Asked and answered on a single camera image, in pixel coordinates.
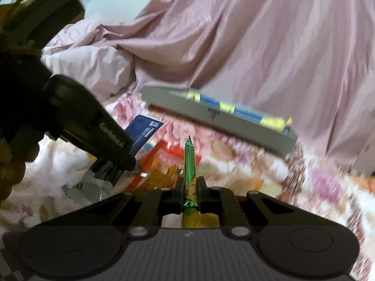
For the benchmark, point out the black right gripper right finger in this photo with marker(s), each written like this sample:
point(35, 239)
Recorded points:
point(224, 203)

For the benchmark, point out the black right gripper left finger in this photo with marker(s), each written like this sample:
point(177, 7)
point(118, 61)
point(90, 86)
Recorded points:
point(151, 209)

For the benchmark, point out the green yellow snack bar packet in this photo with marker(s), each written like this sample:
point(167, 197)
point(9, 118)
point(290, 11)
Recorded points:
point(191, 217)

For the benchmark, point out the person's left hand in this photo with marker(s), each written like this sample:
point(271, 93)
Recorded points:
point(13, 168)

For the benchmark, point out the red chips snack packet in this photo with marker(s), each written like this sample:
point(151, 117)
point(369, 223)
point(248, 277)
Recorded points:
point(159, 169)

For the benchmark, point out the dark blue snack packet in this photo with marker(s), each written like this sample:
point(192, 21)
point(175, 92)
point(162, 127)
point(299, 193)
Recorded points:
point(140, 130)

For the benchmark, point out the light pink duvet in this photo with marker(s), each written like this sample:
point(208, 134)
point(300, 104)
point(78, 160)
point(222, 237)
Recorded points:
point(103, 69)

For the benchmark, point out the yellow blue paper in tray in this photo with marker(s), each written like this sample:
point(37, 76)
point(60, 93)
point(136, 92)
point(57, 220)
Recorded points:
point(278, 124)

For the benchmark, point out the grey shallow box tray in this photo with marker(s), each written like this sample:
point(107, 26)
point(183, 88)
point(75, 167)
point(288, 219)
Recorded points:
point(276, 142)

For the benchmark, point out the pink satin sheet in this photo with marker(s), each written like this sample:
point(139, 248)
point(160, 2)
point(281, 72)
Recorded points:
point(311, 60)

